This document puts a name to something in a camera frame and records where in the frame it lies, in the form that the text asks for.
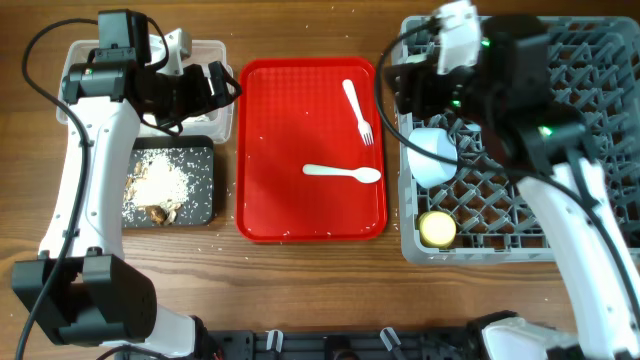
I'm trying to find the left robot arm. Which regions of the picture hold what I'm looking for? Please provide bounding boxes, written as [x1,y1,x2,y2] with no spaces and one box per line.
[11,9,242,359]

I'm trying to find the clear plastic bin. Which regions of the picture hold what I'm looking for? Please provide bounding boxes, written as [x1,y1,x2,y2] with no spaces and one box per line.
[56,35,234,144]

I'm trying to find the white plastic spoon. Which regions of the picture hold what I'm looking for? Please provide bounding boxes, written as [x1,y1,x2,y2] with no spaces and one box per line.
[302,164,382,184]

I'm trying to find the black plastic tray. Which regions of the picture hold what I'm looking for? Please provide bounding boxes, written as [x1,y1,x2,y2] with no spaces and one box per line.
[122,134,216,230]

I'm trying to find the food scraps and rice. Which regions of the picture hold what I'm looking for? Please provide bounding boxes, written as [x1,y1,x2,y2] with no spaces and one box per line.
[122,147,214,226]

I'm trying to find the red serving tray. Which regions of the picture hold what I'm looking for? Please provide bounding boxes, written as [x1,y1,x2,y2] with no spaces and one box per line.
[236,57,388,243]

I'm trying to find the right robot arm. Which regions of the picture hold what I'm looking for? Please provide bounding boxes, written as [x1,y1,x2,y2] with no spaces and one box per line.
[374,13,639,359]

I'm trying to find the light blue bowl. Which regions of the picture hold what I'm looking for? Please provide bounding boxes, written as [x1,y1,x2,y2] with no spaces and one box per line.
[406,127,459,190]

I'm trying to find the grey dishwasher rack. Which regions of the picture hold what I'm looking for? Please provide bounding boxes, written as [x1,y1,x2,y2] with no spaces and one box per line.
[396,16,639,265]

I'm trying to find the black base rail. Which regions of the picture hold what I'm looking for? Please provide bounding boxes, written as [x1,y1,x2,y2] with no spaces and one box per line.
[200,327,490,360]

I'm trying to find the yellow cup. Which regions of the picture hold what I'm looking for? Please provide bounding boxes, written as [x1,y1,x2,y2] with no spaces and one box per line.
[417,211,457,248]

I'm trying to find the white plastic fork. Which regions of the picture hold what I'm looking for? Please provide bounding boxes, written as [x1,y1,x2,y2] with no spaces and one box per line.
[342,79,374,146]

